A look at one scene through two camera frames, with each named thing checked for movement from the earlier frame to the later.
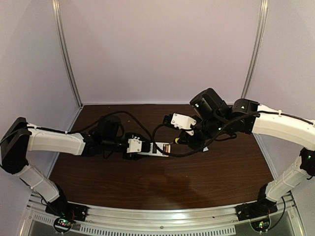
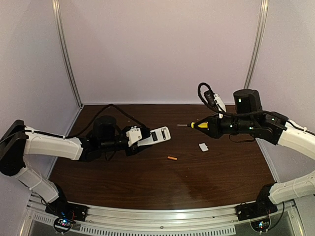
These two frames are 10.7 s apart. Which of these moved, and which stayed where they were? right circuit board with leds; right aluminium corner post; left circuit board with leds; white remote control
Moved: white remote control
Stayed: left circuit board with leds; right circuit board with leds; right aluminium corner post
